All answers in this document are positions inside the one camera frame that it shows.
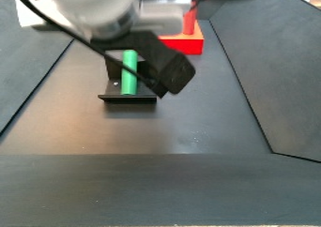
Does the green cylinder peg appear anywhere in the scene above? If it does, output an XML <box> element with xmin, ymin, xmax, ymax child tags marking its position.
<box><xmin>120</xmin><ymin>50</ymin><xmax>137</xmax><ymax>95</ymax></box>

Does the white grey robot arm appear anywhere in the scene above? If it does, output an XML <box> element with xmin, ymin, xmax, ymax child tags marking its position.
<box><xmin>20</xmin><ymin>0</ymin><xmax>195</xmax><ymax>97</ymax></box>

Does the black cable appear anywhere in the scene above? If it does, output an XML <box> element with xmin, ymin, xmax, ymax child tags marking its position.
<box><xmin>9</xmin><ymin>0</ymin><xmax>162</xmax><ymax>91</ymax></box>

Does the red shape sorter block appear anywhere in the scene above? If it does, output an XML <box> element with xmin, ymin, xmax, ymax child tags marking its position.
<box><xmin>158</xmin><ymin>23</ymin><xmax>204</xmax><ymax>55</ymax></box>

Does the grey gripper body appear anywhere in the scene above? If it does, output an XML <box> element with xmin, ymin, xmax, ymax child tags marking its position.
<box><xmin>132</xmin><ymin>0</ymin><xmax>191</xmax><ymax>36</ymax></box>

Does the black curved regrasp stand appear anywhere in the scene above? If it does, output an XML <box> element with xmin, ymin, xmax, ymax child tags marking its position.
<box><xmin>97</xmin><ymin>50</ymin><xmax>156</xmax><ymax>104</ymax></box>

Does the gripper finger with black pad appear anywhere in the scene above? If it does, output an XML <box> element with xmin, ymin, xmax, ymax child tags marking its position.
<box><xmin>92</xmin><ymin>31</ymin><xmax>195</xmax><ymax>98</ymax></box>

